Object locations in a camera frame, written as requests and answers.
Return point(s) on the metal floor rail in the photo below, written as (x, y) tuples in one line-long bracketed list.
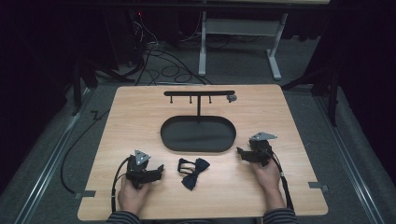
[(351, 168), (49, 168)]

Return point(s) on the black tripod stand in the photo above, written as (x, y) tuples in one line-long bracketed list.
[(77, 84), (333, 93)]

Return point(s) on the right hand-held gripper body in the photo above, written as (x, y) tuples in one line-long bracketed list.
[(261, 149)]

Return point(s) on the white metal desk frame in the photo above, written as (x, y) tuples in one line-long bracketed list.
[(239, 27)]

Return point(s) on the dark navy bow tie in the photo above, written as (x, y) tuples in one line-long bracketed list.
[(193, 175)]

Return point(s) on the small grey knob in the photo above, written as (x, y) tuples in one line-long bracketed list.
[(231, 98)]

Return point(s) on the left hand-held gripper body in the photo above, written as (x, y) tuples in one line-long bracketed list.
[(139, 172)]

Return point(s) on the grey tape piece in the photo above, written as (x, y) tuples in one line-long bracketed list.
[(318, 186), (84, 194)]

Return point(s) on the black hanger stand with tray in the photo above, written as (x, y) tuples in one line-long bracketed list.
[(198, 133)]

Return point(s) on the person's left hand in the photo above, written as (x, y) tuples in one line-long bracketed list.
[(132, 197)]

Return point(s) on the person's right hand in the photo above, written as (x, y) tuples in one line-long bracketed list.
[(268, 177)]

